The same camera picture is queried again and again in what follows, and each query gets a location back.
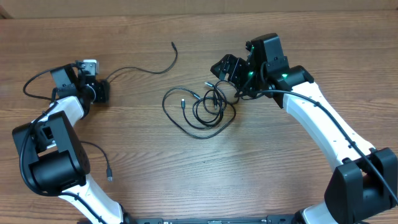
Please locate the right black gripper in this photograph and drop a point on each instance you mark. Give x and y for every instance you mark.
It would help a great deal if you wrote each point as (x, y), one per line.
(236, 66)

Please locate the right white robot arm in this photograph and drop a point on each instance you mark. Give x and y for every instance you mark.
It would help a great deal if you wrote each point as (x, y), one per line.
(364, 178)

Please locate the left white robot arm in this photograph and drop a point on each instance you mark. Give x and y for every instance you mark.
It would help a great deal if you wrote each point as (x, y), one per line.
(52, 159)

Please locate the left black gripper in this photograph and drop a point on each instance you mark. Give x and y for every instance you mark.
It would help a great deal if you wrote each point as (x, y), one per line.
(102, 88)

